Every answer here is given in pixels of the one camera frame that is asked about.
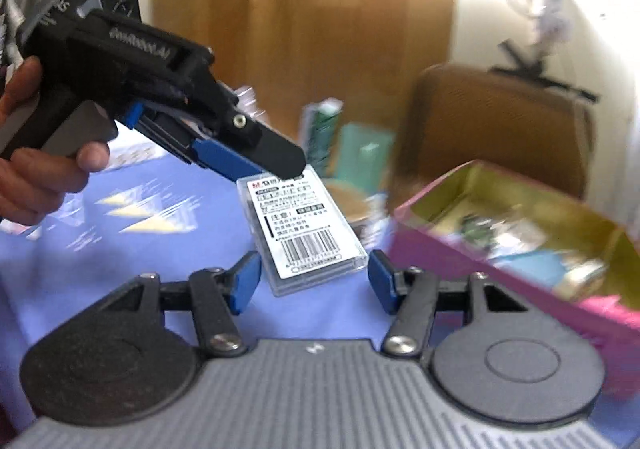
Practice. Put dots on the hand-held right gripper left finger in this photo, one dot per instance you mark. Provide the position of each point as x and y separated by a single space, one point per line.
246 281

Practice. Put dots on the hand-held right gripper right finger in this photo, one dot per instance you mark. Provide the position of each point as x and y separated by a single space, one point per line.
381 281

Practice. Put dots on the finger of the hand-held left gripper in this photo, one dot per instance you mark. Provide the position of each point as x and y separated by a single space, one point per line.
280 151

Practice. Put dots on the pink box gold inside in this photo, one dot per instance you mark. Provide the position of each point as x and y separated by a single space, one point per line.
450 279

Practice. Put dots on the clear plastic box white label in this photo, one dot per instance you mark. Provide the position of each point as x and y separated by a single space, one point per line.
305 229

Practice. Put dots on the green patterned packet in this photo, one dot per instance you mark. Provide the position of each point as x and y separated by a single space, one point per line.
477 228

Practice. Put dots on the blue plastic case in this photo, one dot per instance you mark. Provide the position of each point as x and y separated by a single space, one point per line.
530 266

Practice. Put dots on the silver foil packet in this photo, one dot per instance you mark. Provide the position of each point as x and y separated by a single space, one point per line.
585 279

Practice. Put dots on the person's left hand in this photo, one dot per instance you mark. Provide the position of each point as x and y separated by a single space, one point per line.
35 184

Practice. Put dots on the white and green carton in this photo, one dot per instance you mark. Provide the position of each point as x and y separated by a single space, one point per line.
322 134

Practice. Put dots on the green plastic mug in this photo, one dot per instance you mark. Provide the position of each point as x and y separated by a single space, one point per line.
365 154

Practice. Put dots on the white printed tissue box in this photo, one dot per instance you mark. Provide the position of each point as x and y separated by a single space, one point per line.
132 158

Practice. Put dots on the blue triangle pattern tablecloth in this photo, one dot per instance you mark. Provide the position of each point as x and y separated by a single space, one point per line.
150 254

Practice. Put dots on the wooden door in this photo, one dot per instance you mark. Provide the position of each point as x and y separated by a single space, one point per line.
300 29

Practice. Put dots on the brown chair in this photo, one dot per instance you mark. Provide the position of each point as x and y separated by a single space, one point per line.
490 129

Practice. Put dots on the black metal wall rack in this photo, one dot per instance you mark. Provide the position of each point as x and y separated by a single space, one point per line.
540 71

